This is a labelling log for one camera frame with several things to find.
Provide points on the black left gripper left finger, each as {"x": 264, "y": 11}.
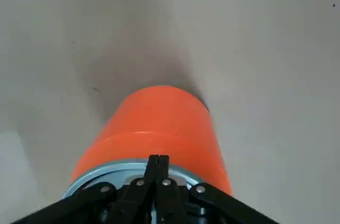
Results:
{"x": 127, "y": 197}

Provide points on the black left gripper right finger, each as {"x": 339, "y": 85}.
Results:
{"x": 172, "y": 200}

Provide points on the red cylindrical trash bin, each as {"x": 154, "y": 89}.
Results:
{"x": 159, "y": 117}

